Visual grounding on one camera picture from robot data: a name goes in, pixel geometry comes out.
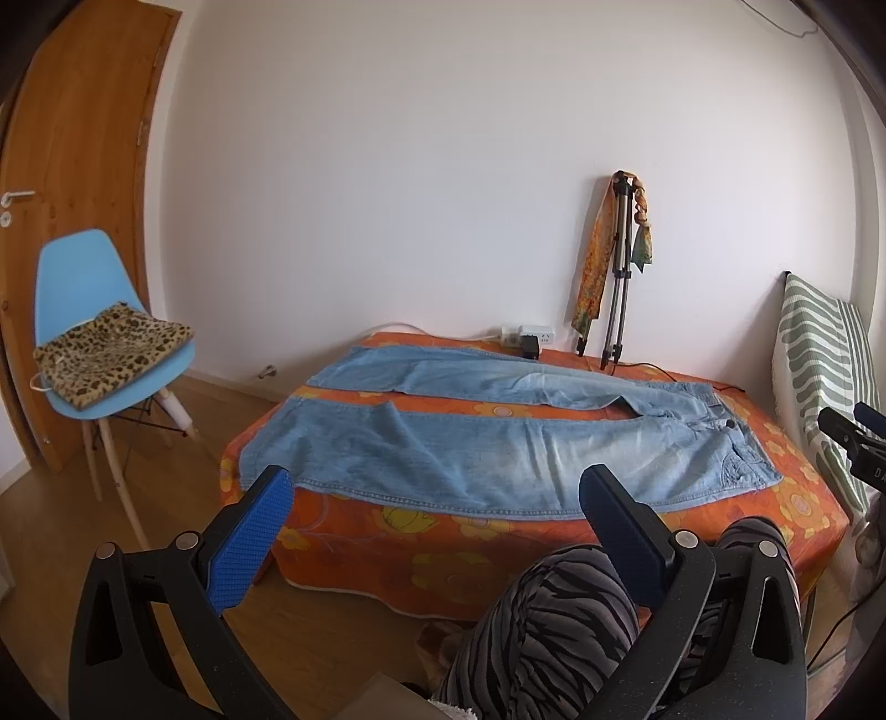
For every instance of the green striped white pillow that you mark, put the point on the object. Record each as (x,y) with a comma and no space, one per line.
(822,359)

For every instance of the green patterned scarf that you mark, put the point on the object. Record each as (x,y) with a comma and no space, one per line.
(642,249)

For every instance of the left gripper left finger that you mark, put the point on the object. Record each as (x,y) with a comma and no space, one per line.
(120,666)

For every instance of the orange patterned scarf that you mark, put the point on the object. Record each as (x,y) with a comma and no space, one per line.
(594,266)

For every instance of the black power adapter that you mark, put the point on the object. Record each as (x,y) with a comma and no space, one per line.
(530,347)

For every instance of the silver door handle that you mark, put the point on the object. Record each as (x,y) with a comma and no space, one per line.
(10,197)

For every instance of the leopard print cushion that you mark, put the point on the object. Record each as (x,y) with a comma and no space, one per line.
(99,356)

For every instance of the blue plastic chair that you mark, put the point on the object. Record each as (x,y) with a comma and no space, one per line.
(79,276)

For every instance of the light blue denim pants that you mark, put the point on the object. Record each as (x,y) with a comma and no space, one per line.
(465,432)

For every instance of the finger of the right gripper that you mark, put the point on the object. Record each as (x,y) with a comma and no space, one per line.
(838,427)
(870,418)

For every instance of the wooden door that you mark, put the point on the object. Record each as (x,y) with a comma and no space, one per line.
(77,137)

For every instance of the white power strip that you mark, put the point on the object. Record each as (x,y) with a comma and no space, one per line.
(511,336)

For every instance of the silver camera tripod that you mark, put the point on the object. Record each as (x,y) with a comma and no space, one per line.
(621,272)

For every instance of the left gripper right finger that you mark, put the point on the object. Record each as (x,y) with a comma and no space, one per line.
(664,553)

